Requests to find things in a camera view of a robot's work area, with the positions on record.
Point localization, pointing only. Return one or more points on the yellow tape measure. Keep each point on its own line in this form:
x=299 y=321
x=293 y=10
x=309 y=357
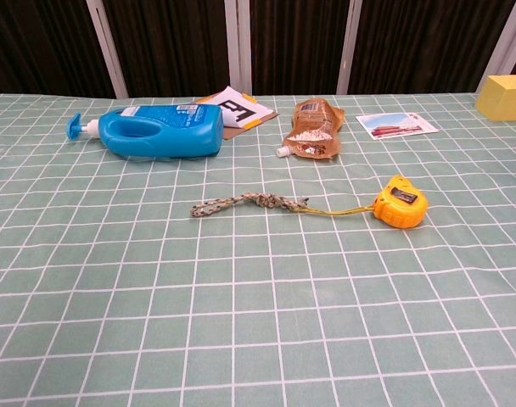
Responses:
x=400 y=203

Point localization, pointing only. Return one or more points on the green checkered tablecloth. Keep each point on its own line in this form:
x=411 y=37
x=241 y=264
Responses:
x=258 y=275

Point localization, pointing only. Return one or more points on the amber refill pouch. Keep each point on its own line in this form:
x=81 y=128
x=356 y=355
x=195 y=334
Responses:
x=313 y=129

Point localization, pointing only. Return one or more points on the cardboard with marker sheet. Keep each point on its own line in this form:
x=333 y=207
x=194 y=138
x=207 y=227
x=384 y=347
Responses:
x=241 y=111

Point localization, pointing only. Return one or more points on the blue detergent pump bottle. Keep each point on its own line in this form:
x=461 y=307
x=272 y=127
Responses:
x=164 y=130

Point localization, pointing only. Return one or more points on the photo postcard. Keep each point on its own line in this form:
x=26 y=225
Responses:
x=396 y=125

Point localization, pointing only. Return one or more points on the yellow cube block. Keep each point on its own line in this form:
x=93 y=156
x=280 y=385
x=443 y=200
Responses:
x=502 y=98

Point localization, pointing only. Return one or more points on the white frame post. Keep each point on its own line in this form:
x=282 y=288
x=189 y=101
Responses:
x=238 y=42
x=107 y=46
x=348 y=46
x=506 y=42

